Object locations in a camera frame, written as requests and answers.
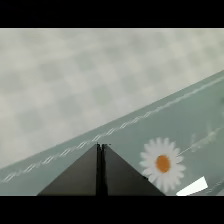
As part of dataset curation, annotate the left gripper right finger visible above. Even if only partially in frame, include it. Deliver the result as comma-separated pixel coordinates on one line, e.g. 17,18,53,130
100,143,166,197

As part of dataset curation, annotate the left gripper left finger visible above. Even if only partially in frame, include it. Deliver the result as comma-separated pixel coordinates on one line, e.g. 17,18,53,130
37,143,101,197

